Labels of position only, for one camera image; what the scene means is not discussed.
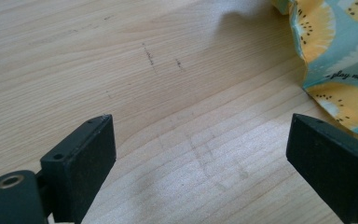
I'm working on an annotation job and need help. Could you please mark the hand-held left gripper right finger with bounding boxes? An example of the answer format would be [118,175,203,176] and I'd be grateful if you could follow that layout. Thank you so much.
[285,113,358,224]

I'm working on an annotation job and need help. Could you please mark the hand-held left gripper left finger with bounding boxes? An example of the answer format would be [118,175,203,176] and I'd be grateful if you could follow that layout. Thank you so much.
[39,114,117,224]

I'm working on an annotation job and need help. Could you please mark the teal fruit-print cloth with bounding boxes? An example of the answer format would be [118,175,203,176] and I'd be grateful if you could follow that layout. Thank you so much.
[270,0,358,149]

